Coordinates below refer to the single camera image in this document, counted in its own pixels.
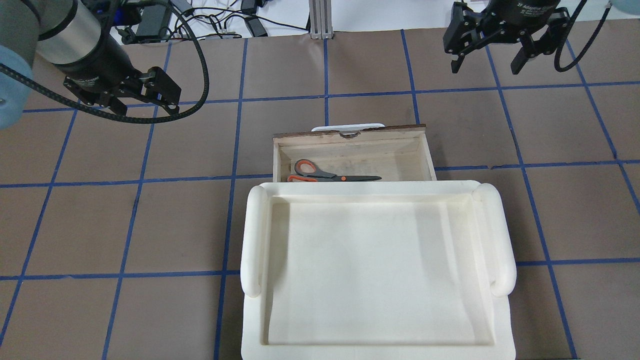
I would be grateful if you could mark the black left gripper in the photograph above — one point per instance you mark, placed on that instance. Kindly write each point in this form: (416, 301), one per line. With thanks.
(93, 62)

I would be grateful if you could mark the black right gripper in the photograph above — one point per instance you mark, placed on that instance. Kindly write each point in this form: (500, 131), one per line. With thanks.
(517, 15)

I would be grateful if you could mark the wooden drawer with white handle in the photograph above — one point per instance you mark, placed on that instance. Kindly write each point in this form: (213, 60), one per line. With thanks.
(395, 153)

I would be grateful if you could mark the grey orange scissors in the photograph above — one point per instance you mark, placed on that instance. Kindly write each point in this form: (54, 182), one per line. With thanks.
(306, 170)

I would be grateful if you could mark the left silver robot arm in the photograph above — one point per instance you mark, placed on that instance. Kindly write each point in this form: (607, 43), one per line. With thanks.
(74, 37)

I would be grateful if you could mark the black power adapter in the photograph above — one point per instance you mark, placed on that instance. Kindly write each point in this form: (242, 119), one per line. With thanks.
(154, 25)

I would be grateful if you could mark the white foam tray box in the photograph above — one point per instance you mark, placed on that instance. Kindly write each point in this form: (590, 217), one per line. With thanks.
(407, 270)

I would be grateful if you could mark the aluminium frame post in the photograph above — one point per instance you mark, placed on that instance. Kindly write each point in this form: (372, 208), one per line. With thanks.
(320, 19)

